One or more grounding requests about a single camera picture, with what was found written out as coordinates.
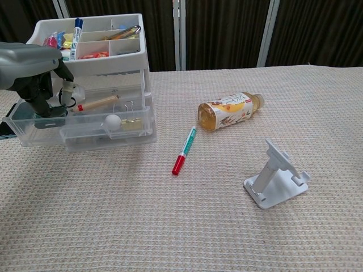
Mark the black cord with white plug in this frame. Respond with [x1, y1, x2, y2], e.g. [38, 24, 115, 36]
[50, 84, 86, 110]

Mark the gold binder clip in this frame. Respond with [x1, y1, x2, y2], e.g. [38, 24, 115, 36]
[113, 100, 142, 131]

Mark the red-capped green white marker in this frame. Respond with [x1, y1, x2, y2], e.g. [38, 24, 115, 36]
[171, 126, 197, 176]

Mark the green card box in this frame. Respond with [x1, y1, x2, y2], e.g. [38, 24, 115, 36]
[33, 106, 69, 130]

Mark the tea bottle with label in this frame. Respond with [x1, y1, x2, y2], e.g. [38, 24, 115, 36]
[197, 92, 265, 131]

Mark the white drawer organizer box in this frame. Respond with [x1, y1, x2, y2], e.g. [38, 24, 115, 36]
[25, 12, 158, 152]

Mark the beige woven tablecloth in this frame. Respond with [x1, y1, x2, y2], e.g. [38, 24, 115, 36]
[0, 63, 363, 272]

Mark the wooden stick with red band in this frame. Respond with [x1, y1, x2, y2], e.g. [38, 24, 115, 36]
[70, 95, 120, 114]

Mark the clear plastic drawer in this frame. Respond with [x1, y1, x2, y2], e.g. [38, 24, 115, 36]
[2, 90, 153, 147]

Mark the blue-capped white marker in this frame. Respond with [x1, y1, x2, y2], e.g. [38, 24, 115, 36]
[69, 18, 84, 61]

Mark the white ball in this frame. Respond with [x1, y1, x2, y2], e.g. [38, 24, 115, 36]
[104, 114, 123, 131]

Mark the gold foil candy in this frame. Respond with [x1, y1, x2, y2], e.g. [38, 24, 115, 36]
[62, 33, 75, 49]

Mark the red snack packet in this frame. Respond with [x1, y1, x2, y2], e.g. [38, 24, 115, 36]
[78, 52, 109, 60]

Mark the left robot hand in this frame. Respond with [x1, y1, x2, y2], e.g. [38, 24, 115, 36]
[0, 41, 75, 119]

